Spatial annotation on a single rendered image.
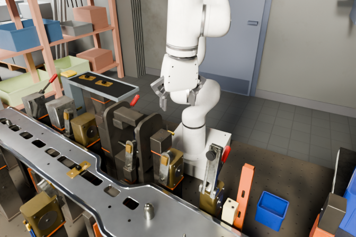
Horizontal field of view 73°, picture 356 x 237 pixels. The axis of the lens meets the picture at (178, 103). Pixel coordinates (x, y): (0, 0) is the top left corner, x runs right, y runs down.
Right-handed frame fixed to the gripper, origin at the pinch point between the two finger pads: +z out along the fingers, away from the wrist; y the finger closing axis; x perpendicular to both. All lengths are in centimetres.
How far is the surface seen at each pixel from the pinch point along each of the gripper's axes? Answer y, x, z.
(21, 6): 89, -440, 42
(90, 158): 26.3, -21.1, 32.2
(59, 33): 36, -276, 47
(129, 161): 13.0, -11.0, 28.8
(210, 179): -5.7, 14.6, 19.4
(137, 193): 13.8, 2.7, 30.8
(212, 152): -4.1, 15.5, 7.5
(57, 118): 37, -48, 28
